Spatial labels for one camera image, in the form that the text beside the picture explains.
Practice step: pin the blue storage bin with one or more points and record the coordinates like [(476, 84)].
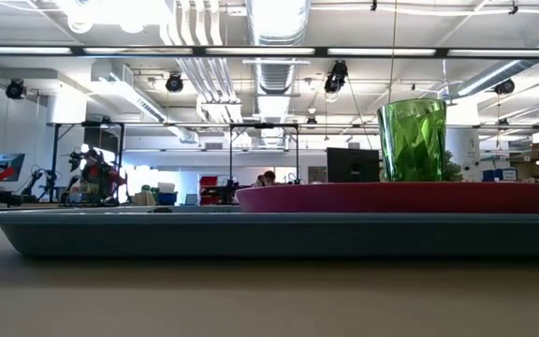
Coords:
[(167, 199)]

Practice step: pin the monitor with light screen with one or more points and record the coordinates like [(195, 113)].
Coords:
[(10, 161)]

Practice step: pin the person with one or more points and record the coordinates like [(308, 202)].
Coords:
[(98, 175), (269, 178)]

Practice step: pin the blue shelf bins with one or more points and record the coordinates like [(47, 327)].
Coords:
[(491, 175)]

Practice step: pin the pink round plate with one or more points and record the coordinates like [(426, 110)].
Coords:
[(391, 199)]

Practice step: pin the small green potted plant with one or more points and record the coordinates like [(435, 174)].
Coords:
[(453, 171)]

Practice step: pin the black overhead light bar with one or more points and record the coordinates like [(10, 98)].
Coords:
[(199, 51)]

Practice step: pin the green faceted glass cup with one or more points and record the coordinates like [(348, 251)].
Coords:
[(412, 140)]

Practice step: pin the red storage bins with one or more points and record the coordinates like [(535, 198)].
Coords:
[(208, 181)]

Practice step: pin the black ceiling fixture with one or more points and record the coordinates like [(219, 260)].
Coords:
[(504, 87), (336, 79), (174, 84), (15, 89)]

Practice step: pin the blue-grey plastic tray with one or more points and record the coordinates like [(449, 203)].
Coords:
[(269, 234)]

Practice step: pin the white box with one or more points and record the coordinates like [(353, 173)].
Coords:
[(166, 187)]

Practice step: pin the black monitor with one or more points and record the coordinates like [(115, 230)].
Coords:
[(353, 164)]

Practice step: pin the silver ventilation duct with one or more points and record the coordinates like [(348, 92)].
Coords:
[(276, 75)]

